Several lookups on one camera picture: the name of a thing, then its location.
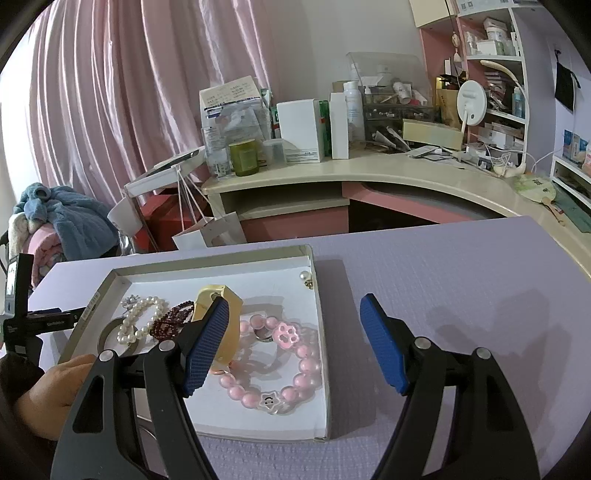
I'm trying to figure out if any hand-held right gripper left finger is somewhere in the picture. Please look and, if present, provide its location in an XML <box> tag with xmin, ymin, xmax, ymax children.
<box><xmin>51</xmin><ymin>295</ymin><xmax>232</xmax><ymax>480</ymax></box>

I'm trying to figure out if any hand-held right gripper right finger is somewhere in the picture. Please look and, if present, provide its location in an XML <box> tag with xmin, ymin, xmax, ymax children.
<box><xmin>359</xmin><ymin>293</ymin><xmax>539</xmax><ymax>480</ymax></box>

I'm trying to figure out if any dark red bead necklace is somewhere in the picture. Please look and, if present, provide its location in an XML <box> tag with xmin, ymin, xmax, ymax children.
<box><xmin>148</xmin><ymin>300</ymin><xmax>197</xmax><ymax>342</ymax></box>

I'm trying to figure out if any yellow wrist watch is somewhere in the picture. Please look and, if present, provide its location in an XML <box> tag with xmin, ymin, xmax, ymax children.
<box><xmin>191</xmin><ymin>285</ymin><xmax>244</xmax><ymax>363</ymax></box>

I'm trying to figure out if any black silver ring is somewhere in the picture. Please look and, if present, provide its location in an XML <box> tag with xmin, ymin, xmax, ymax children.
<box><xmin>249</xmin><ymin>314</ymin><xmax>278</xmax><ymax>343</ymax></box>

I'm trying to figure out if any white pearl bracelet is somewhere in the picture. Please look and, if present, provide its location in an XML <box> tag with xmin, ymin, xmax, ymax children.
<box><xmin>117</xmin><ymin>296</ymin><xmax>169</xmax><ymax>344</ymax></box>

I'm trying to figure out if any pink bead charm bracelet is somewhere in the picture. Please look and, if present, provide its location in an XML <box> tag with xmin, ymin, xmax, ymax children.
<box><xmin>210</xmin><ymin>316</ymin><xmax>322</xmax><ymax>415</ymax></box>

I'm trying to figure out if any wide silver bangle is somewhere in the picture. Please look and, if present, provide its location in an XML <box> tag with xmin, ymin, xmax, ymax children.
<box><xmin>97</xmin><ymin>318</ymin><xmax>139</xmax><ymax>356</ymax></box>

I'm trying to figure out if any grey cardboard tray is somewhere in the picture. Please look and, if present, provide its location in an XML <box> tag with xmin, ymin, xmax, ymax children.
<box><xmin>58</xmin><ymin>244</ymin><xmax>332</xmax><ymax>441</ymax></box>

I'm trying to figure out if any person's left hand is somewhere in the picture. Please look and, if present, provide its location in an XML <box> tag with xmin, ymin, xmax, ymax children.
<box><xmin>14</xmin><ymin>354</ymin><xmax>98</xmax><ymax>439</ymax></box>

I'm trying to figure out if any pink blanket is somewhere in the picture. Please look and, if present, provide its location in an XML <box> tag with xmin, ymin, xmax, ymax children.
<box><xmin>28</xmin><ymin>226</ymin><xmax>65</xmax><ymax>283</ymax></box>

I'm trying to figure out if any white paper bag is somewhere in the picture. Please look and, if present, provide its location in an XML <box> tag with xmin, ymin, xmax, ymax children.
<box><xmin>172</xmin><ymin>168</ymin><xmax>247</xmax><ymax>252</ymax></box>

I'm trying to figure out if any blue fluffy blanket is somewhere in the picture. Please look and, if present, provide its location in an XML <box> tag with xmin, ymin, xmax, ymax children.
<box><xmin>14</xmin><ymin>182</ymin><xmax>118</xmax><ymax>259</ymax></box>

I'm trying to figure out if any white chair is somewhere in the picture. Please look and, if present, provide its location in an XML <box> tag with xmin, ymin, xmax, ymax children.
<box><xmin>107</xmin><ymin>148</ymin><xmax>208</xmax><ymax>254</ymax></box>

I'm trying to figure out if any cream curved desk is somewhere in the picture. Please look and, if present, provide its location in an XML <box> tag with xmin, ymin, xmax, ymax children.
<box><xmin>202</xmin><ymin>150</ymin><xmax>591</xmax><ymax>278</ymax></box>

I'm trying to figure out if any green glass jar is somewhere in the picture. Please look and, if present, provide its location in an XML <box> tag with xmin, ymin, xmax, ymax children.
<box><xmin>229</xmin><ymin>140</ymin><xmax>259</xmax><ymax>177</ymax></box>

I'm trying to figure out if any cream rectangular box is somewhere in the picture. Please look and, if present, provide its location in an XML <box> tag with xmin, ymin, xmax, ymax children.
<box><xmin>402</xmin><ymin>119</ymin><xmax>464</xmax><ymax>151</ymax></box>

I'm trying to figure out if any green paper fan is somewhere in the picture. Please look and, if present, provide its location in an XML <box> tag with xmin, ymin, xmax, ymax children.
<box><xmin>513</xmin><ymin>173</ymin><xmax>566</xmax><ymax>227</ymax></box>

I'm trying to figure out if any tall white box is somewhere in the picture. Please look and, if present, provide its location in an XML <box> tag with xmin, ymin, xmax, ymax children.
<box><xmin>329</xmin><ymin>92</ymin><xmax>350</xmax><ymax>160</ymax></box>

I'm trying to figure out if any large white box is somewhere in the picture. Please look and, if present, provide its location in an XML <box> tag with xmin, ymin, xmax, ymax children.
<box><xmin>276</xmin><ymin>99</ymin><xmax>325</xmax><ymax>164</ymax></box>

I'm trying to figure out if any white spray bottle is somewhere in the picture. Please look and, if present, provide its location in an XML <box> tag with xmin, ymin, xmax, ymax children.
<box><xmin>344</xmin><ymin>80</ymin><xmax>365</xmax><ymax>141</ymax></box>

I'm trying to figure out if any clear bag of boxes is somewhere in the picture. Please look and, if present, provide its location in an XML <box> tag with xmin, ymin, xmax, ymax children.
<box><xmin>199</xmin><ymin>76</ymin><xmax>273</xmax><ymax>178</ymax></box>

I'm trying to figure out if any white drawer unit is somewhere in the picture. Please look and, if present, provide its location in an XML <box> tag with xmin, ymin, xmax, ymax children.
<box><xmin>551</xmin><ymin>154</ymin><xmax>591</xmax><ymax>208</ymax></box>

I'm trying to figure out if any pink curtain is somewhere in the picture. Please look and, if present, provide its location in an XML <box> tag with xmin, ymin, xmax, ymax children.
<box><xmin>28</xmin><ymin>0</ymin><xmax>278</xmax><ymax>208</ymax></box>

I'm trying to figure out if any round white mirror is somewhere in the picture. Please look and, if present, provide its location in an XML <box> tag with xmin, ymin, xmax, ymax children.
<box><xmin>456</xmin><ymin>80</ymin><xmax>488</xmax><ymax>151</ymax></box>

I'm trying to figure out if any clear acrylic organizer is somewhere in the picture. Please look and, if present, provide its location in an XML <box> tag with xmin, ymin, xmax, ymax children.
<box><xmin>346</xmin><ymin>52</ymin><xmax>437</xmax><ymax>141</ymax></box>

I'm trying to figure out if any cream desk lamp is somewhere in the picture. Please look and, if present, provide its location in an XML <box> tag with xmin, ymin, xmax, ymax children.
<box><xmin>480</xmin><ymin>60</ymin><xmax>532</xmax><ymax>178</ymax></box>

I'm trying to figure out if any white wall shelf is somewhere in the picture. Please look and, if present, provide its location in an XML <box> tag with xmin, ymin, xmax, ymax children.
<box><xmin>457</xmin><ymin>4</ymin><xmax>529</xmax><ymax>153</ymax></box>

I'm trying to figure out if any black drawstring pouch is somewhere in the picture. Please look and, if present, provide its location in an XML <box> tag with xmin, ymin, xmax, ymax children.
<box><xmin>554</xmin><ymin>46</ymin><xmax>580</xmax><ymax>112</ymax></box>

